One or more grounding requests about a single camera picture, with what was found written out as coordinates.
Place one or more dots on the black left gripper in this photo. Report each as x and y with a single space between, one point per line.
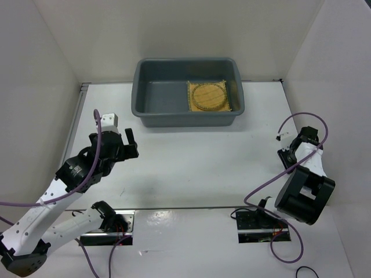
128 150

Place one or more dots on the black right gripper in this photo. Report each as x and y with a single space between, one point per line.
282 155

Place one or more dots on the square woven bamboo tray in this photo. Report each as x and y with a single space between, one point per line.
193 108

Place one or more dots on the round yellow bamboo plate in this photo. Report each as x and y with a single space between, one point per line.
208 96

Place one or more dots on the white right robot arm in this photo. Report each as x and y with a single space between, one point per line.
308 189

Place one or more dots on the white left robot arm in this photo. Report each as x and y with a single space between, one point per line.
26 245

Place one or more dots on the grey plastic bin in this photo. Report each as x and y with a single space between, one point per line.
159 92

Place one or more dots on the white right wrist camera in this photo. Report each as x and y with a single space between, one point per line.
285 140

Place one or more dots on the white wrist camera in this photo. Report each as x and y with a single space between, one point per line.
285 140
109 122

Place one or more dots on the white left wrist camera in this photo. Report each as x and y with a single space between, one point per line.
109 122

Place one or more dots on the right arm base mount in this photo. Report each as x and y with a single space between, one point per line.
259 227

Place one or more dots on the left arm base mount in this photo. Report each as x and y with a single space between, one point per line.
112 236

